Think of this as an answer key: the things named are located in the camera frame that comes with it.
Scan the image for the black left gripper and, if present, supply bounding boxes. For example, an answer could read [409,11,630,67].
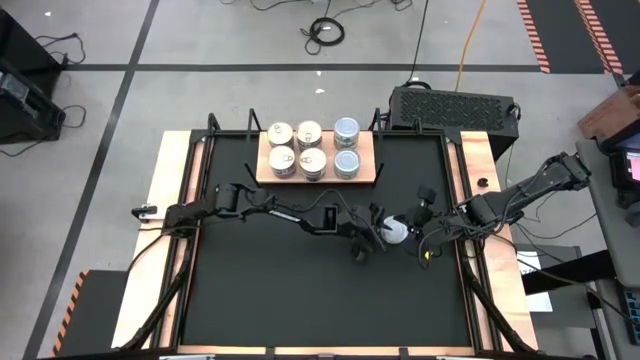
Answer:
[342,202,392,262]

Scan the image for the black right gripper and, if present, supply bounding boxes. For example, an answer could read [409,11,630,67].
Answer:
[394,184,442,271]

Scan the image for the black perforated computer case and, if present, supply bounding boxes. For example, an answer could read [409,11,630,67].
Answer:
[388,84,521,162]

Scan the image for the white paper sheet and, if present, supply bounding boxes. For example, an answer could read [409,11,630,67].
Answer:
[516,249,555,314]

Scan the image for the black table mat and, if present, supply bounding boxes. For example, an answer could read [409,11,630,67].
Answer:
[180,132,474,349]

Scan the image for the black beam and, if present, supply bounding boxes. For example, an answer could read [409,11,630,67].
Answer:
[522,249,617,296]

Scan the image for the grey desk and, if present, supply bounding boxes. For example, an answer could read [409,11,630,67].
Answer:
[574,138,640,291]

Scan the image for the black monitor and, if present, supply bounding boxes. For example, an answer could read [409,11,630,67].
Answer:
[599,132,640,191]

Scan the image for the brown cardboard box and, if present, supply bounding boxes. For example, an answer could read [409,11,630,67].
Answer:
[578,84,640,142]

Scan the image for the black keyboard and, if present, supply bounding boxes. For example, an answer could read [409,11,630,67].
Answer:
[622,287,640,346]

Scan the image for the black orange-striped floor mat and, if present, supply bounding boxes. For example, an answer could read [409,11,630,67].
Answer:
[517,0,625,76]
[52,269,132,357]

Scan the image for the black equipment case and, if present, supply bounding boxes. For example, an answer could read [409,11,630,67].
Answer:
[0,69,68,146]
[0,9,66,84]

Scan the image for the wooden shelf with black frame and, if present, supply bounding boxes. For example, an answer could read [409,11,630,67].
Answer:
[243,107,387,189]

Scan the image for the black metal table frame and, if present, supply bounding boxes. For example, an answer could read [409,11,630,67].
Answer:
[119,112,539,357]

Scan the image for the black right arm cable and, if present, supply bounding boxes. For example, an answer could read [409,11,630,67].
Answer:
[513,213,599,241]

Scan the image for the long black cable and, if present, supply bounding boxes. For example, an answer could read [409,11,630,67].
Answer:
[403,0,431,91]

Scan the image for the yellow cable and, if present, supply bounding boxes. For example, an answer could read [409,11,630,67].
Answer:
[454,0,489,93]

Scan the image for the coiled black floor cable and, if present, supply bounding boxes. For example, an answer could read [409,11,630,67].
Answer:
[299,16,347,56]

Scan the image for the thin black floor cable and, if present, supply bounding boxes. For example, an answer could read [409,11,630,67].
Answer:
[34,31,88,66]
[0,103,89,159]

